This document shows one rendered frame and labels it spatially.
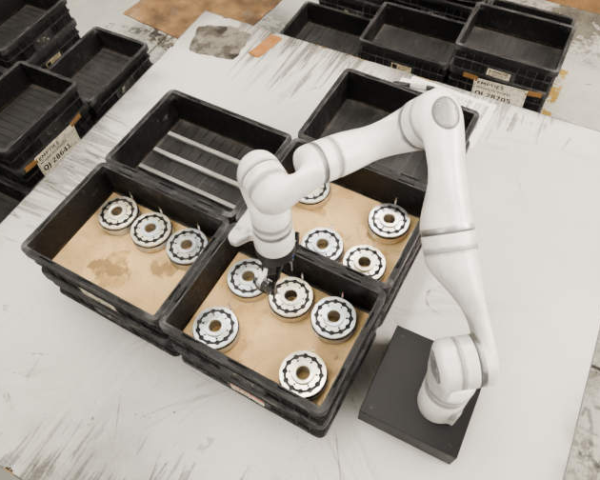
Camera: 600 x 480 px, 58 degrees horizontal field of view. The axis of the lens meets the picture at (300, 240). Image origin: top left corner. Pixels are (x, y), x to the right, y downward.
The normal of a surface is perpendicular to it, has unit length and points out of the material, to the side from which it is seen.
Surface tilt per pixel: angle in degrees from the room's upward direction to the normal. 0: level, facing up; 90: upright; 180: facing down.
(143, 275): 0
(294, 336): 0
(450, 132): 38
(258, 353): 0
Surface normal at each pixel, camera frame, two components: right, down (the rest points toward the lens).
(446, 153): 0.15, 0.04
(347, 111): -0.04, -0.54
